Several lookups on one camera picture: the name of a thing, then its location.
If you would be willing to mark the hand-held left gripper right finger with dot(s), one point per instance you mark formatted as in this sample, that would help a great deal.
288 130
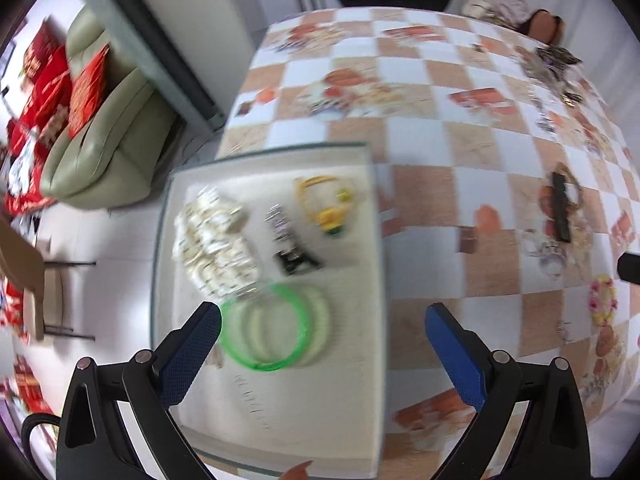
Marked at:
455 355

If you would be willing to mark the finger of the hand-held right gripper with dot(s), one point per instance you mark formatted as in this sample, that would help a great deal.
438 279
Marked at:
631 266

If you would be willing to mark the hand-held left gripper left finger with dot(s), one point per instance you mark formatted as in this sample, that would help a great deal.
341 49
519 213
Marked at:
190 355

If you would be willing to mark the green bangle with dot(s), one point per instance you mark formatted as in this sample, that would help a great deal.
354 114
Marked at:
260 366

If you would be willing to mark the white glass tray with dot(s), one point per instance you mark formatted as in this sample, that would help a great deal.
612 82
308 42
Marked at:
310 385

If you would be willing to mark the clear pale bangle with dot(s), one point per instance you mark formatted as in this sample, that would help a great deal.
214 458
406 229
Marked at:
325 320

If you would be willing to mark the small black hair clip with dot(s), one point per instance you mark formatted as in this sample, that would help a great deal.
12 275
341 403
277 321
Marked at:
295 261

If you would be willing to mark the person's left hand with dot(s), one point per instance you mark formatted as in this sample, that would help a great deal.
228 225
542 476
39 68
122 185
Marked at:
297 471

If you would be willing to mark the black long hair clip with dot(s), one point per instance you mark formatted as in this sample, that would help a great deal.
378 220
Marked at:
561 210

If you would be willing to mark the gold charm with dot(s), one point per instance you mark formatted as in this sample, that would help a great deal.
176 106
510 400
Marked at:
572 99

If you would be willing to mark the checkered orange tablecloth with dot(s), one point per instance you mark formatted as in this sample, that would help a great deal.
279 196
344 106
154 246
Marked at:
425 170

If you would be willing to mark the wooden chair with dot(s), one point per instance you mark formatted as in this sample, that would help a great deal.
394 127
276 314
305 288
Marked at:
20 265

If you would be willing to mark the leopard bow scrunchie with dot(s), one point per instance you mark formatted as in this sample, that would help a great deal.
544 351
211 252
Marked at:
557 56

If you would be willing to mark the pale green sofa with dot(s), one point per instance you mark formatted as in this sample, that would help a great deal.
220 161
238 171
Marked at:
115 135

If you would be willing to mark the red and white packages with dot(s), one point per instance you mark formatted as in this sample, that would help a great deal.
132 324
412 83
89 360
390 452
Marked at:
22 175

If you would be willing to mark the brown slipper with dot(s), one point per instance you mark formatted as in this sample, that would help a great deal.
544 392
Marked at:
539 22
557 27

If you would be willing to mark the white curtain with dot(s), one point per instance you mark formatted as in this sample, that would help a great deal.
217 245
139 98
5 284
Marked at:
590 10

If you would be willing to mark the red printed cushion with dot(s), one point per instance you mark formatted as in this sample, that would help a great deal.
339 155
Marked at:
87 90
47 85

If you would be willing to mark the pile of pale clothes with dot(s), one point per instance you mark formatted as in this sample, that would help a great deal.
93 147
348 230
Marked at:
492 5

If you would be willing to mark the dark door frame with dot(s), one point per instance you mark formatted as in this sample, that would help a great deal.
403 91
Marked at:
165 60

